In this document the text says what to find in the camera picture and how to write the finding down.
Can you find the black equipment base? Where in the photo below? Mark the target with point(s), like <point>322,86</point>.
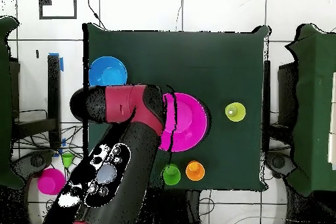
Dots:
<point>279,162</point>
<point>34,161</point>

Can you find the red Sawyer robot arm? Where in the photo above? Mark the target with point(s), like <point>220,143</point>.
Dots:
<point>126,155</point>

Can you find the orange cup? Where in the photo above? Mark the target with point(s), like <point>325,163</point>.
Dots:
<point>195,171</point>

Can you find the green cloth covered table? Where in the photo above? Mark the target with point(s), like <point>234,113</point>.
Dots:
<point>312,103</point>
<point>5,37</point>

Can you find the small green cup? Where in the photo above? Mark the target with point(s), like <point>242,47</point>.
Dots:
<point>67,158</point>

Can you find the black stand frame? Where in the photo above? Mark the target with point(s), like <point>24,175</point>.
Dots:
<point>53,98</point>

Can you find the black post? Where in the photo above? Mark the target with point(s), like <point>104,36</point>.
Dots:
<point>266,98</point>

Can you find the large blue bowl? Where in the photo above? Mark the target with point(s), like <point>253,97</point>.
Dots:
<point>108,73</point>

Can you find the yellow ribbed cup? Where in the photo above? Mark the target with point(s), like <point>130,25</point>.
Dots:
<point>237,113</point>

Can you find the black box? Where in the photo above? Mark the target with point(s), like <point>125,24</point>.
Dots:
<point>287,95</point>

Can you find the blue tape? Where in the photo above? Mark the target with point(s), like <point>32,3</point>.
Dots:
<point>61,65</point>

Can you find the large pink bowl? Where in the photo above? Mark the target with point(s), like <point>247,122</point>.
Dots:
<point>191,124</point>

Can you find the dark green table cloth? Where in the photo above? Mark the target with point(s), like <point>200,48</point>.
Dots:
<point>225,63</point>

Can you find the pink cup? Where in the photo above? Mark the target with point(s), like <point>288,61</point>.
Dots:
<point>50,181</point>

